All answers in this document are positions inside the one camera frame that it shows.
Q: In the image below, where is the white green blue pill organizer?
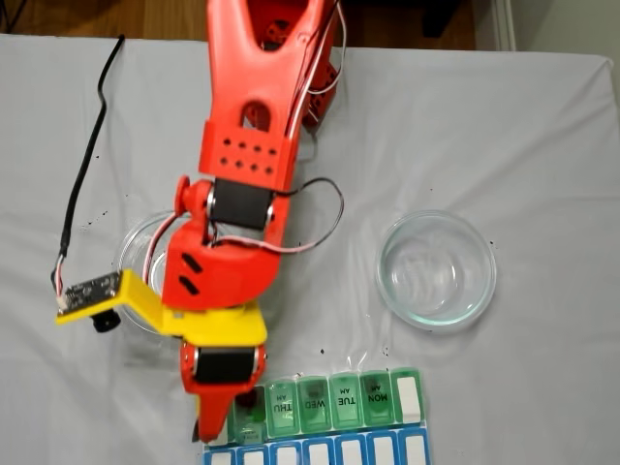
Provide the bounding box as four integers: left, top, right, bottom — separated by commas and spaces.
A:
200, 366, 432, 465

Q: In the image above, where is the large clear glass bowl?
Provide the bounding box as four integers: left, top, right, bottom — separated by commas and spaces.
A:
111, 209, 176, 336

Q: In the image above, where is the small clear glass bowl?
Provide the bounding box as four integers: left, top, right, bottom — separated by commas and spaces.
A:
375, 209, 499, 333

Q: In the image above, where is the white table cover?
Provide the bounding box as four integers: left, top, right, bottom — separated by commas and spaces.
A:
0, 32, 620, 465

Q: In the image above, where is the camera board on yellow mount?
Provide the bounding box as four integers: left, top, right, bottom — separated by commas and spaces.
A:
53, 268, 164, 336

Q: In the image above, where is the black cable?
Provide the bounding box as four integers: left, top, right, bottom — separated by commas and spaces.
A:
49, 34, 127, 309

